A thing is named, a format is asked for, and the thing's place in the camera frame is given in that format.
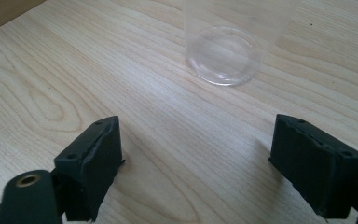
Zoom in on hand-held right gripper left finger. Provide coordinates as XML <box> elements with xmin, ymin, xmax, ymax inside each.
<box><xmin>53</xmin><ymin>115</ymin><xmax>126</xmax><ymax>222</ymax></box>

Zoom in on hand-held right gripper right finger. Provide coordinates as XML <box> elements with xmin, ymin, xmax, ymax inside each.
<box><xmin>268</xmin><ymin>113</ymin><xmax>358</xmax><ymax>219</ymax></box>

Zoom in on clear plastic cup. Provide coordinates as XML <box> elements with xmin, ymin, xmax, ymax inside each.
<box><xmin>181</xmin><ymin>0</ymin><xmax>302</xmax><ymax>88</ymax></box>

